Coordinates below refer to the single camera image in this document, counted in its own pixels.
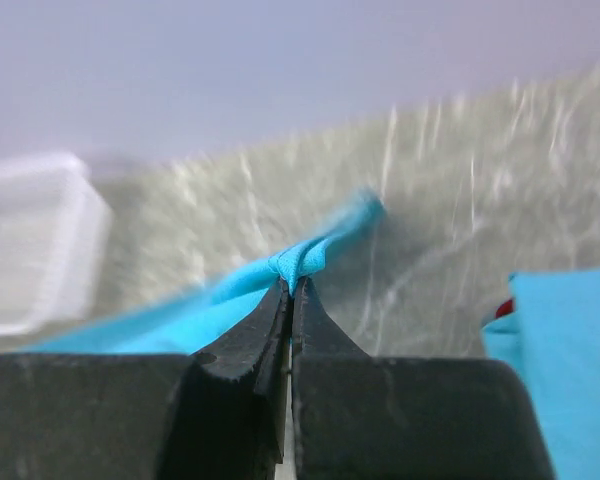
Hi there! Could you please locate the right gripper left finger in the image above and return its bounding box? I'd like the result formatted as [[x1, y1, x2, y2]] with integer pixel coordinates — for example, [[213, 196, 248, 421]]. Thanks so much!
[[0, 281, 291, 479]]

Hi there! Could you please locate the folded light blue t-shirt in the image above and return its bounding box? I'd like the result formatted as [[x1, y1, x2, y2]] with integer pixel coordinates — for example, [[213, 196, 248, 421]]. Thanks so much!
[[482, 270, 600, 479]]

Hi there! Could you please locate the teal t-shirt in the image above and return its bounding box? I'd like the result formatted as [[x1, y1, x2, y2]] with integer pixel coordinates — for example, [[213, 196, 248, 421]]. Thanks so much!
[[22, 191, 384, 355]]

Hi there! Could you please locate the white perforated plastic basket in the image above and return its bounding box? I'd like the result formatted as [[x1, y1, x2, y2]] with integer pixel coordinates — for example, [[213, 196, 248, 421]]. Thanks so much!
[[0, 152, 112, 336]]

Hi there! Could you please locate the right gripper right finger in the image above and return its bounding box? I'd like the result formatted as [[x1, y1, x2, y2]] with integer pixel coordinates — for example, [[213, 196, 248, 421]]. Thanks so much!
[[292, 278, 555, 479]]

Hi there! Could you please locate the folded red t-shirt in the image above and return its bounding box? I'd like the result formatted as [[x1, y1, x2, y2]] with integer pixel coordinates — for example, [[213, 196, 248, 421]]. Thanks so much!
[[494, 298, 515, 319]]

